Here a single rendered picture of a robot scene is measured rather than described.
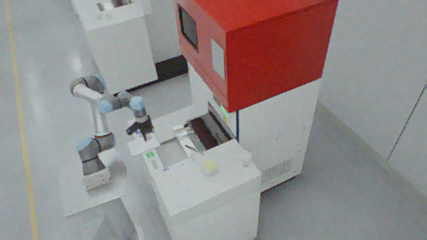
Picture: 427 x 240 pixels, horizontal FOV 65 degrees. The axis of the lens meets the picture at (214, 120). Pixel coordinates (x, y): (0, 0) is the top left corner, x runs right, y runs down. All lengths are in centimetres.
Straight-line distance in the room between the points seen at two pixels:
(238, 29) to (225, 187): 95
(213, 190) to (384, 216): 176
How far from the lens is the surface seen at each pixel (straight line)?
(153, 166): 227
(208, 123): 254
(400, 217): 341
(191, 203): 206
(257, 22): 186
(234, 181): 212
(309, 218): 315
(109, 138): 244
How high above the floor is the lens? 272
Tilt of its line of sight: 45 degrees down
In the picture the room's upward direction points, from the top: 4 degrees counter-clockwise
